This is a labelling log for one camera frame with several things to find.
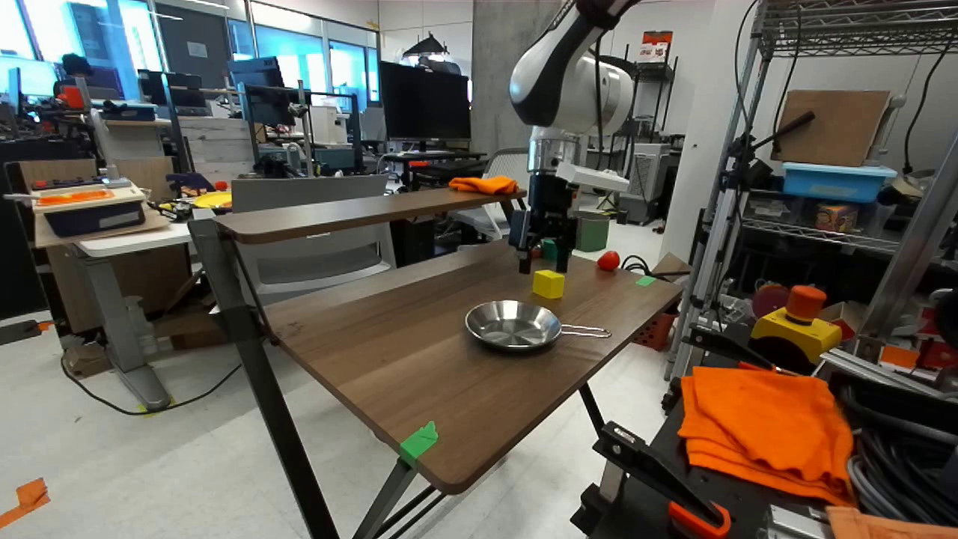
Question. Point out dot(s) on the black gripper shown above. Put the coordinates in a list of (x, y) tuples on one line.
[(548, 217)]

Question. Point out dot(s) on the yellow block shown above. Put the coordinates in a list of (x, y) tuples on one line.
[(548, 284)]

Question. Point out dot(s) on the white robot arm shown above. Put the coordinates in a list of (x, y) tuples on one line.
[(565, 90)]

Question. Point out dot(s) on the teal green block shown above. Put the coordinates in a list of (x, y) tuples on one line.
[(548, 251)]

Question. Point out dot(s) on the silver metal pan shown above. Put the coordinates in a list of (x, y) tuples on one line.
[(523, 328)]

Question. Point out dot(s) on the red ball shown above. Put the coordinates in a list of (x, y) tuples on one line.
[(610, 260)]

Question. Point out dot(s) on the orange cloth on shelf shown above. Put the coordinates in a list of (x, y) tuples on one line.
[(482, 182)]

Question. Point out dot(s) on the green tape marker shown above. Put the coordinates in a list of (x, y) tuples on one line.
[(644, 283), (421, 440)]

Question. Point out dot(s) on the black computer monitor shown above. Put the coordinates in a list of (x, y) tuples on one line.
[(424, 101)]

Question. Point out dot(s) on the orange clamp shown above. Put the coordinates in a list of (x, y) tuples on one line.
[(626, 455)]

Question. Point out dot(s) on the yellow emergency stop button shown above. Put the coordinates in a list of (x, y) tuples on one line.
[(795, 314)]

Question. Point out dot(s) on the blue plastic bin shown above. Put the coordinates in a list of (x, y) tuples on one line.
[(837, 182)]

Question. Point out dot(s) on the orange folded cloth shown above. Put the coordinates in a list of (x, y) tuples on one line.
[(771, 428)]

